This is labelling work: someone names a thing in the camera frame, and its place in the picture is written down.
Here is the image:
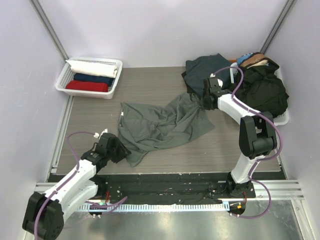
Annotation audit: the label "grey t shirt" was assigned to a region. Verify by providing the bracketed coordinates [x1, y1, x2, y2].
[118, 93, 215, 168]

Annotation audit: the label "white plastic basket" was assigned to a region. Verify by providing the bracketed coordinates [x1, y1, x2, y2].
[229, 62, 290, 126]
[55, 57, 123, 100]

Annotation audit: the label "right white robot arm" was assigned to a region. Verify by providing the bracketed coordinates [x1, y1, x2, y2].
[201, 76, 277, 198]

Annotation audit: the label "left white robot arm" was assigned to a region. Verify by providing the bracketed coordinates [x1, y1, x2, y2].
[22, 131, 131, 240]

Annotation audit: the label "dark teal t shirt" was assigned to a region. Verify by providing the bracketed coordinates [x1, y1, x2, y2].
[181, 53, 232, 97]

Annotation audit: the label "blue and tan clothes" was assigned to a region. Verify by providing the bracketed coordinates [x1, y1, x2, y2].
[236, 52, 266, 67]

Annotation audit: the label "black clothes pile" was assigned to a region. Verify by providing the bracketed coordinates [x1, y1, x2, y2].
[235, 57, 289, 118]

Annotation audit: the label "red rolled t shirt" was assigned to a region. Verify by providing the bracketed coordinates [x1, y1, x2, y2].
[65, 80, 109, 92]

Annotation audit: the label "navy rolled t shirt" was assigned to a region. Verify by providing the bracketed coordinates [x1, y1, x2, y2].
[73, 73, 115, 86]

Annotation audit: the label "white rolled t shirt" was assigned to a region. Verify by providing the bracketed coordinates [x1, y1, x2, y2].
[66, 60, 118, 78]

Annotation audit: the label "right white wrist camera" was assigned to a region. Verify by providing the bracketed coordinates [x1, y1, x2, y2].
[209, 72, 224, 87]

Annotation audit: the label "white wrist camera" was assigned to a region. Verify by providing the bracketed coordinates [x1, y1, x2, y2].
[209, 72, 224, 87]
[93, 128, 109, 139]

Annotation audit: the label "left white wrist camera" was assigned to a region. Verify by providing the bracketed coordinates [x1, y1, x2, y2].
[93, 128, 109, 139]

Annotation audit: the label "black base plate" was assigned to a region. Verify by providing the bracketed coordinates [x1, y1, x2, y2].
[47, 171, 286, 205]

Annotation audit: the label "slotted white cable duct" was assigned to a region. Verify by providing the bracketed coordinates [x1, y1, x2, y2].
[79, 202, 230, 213]

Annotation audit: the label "right aluminium frame post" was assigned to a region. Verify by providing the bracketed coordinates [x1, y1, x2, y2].
[260, 0, 297, 54]

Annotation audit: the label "aluminium frame post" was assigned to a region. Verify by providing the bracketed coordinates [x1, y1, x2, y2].
[29, 0, 69, 60]
[260, 0, 297, 54]

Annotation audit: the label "left aluminium frame post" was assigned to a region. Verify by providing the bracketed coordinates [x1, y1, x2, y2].
[29, 0, 69, 60]

